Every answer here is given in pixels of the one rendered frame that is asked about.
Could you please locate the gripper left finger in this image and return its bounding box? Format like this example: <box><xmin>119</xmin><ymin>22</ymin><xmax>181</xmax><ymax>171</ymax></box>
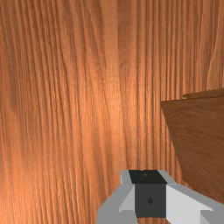
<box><xmin>95</xmin><ymin>169</ymin><xmax>151</xmax><ymax>224</ymax></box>

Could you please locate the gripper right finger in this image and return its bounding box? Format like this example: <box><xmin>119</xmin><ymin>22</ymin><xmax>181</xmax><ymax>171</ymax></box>
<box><xmin>150</xmin><ymin>169</ymin><xmax>224</xmax><ymax>224</ymax></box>

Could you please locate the brown wooden door leaf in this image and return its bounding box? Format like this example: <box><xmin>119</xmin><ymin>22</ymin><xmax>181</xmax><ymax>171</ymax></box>
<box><xmin>159</xmin><ymin>95</ymin><xmax>224</xmax><ymax>205</ymax></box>

